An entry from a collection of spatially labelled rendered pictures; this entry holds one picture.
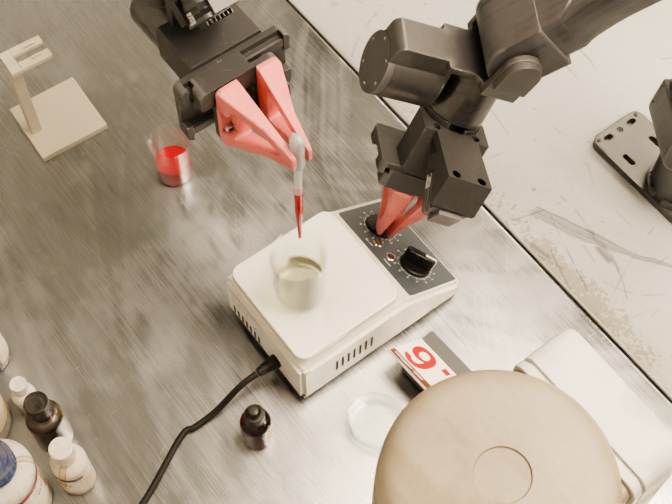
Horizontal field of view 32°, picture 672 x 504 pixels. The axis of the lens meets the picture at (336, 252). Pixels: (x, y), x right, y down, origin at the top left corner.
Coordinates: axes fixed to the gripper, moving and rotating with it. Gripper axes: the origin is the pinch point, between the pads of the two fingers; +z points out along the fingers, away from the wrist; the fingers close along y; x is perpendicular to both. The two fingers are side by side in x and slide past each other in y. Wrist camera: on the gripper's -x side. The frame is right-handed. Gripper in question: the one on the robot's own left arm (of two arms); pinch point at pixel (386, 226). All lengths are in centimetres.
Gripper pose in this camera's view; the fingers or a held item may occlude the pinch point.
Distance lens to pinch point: 116.7
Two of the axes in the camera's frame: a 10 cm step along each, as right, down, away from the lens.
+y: 9.1, 2.6, 3.2
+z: -4.0, 7.2, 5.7
